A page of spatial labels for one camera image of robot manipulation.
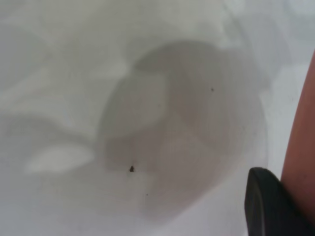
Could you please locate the pink round plate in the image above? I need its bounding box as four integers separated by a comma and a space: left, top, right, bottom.
282, 49, 315, 195

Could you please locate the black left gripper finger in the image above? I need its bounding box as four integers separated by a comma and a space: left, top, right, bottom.
244, 167, 315, 236

